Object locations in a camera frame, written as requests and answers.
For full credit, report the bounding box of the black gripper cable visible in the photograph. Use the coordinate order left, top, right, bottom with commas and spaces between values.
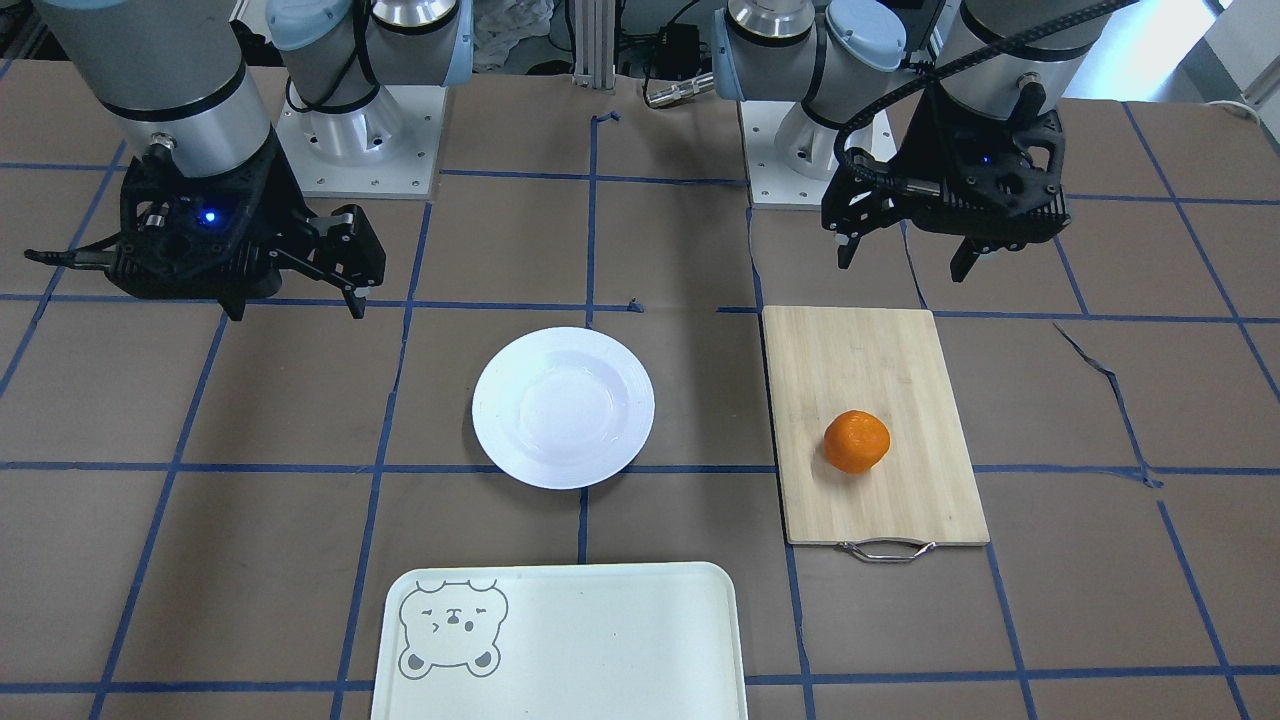
835, 0, 1140, 196

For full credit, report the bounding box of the orange mandarin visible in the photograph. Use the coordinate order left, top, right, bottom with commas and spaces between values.
822, 410, 892, 474

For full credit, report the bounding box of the cream bear tray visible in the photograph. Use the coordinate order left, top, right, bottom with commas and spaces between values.
371, 561, 749, 719

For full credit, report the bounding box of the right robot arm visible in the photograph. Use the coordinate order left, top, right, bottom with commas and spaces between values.
24, 1, 474, 322

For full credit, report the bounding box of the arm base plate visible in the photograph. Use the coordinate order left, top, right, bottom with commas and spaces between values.
275, 86, 448, 200
739, 101, 836, 210

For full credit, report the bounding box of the white ribbed plate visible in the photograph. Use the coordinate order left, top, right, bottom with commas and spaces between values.
471, 327, 655, 489

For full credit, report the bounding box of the bamboo cutting board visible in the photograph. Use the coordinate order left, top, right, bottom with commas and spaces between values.
762, 305, 989, 562

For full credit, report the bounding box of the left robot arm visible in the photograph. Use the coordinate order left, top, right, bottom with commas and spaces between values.
710, 1, 1123, 282

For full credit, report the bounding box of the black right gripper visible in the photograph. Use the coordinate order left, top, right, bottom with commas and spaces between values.
26, 135, 387, 322

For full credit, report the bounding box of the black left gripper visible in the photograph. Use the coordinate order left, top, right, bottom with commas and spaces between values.
822, 85, 1069, 283

